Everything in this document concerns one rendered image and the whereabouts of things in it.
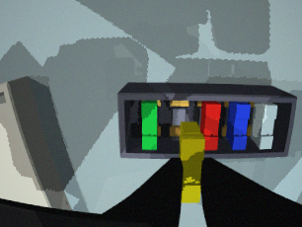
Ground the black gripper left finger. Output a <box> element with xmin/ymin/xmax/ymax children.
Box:
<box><xmin>0</xmin><ymin>157</ymin><xmax>184</xmax><ymax>227</ymax></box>

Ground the dark grey fuse block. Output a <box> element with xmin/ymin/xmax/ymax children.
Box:
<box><xmin>116</xmin><ymin>82</ymin><xmax>297</xmax><ymax>160</ymax></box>

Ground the green fuse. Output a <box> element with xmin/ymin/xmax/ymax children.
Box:
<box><xmin>142</xmin><ymin>101</ymin><xmax>158</xmax><ymax>150</ymax></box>

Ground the white rectangular tray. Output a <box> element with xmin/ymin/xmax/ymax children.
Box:
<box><xmin>0</xmin><ymin>75</ymin><xmax>72</xmax><ymax>210</ymax></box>

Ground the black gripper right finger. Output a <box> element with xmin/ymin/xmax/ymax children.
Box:
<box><xmin>201</xmin><ymin>158</ymin><xmax>302</xmax><ymax>227</ymax></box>

